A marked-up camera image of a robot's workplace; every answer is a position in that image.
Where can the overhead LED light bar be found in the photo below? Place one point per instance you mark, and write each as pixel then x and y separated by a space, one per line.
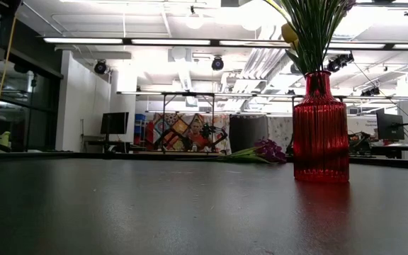
pixel 170 42

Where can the black ceiling camera cluster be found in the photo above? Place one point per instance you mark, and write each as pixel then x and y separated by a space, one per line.
pixel 338 63

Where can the red ribbed glass vase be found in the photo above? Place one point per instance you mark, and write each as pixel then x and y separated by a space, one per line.
pixel 321 141

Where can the background black robot arm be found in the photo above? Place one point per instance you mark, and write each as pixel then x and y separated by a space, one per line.
pixel 170 140
pixel 289 150
pixel 214 132
pixel 360 141

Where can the small black ceiling fixture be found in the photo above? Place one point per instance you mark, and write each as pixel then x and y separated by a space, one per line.
pixel 370 91

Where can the black table edge frame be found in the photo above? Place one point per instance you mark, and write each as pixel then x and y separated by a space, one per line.
pixel 154 156

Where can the black metal station frame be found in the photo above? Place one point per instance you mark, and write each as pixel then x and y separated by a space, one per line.
pixel 340 96
pixel 164 106

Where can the floral hanging cloth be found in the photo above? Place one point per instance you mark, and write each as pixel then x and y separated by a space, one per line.
pixel 225 122

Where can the black ceiling track rail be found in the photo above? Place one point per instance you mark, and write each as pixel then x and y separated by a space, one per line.
pixel 384 4

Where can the white round pendant lamp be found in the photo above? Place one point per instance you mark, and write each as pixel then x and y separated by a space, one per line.
pixel 194 20

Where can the dark grey curtain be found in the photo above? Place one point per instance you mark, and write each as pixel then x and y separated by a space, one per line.
pixel 248 131

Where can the colourful patchwork quilt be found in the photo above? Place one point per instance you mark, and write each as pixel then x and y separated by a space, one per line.
pixel 175 122

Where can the black computer monitor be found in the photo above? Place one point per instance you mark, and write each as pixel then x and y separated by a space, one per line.
pixel 114 123
pixel 390 127

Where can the distant LED light beam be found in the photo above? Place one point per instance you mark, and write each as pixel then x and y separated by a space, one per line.
pixel 140 93

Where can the black ceiling spotlight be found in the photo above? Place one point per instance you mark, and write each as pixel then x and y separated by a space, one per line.
pixel 100 67
pixel 217 64

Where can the white patterned cloth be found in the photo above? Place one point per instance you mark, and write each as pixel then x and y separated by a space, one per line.
pixel 280 127

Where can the person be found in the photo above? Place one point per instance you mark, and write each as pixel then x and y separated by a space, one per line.
pixel 197 140

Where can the blue storage bins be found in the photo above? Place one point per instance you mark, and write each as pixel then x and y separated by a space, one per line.
pixel 140 124

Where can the yellow-green container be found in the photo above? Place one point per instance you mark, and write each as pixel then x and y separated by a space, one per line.
pixel 4 140

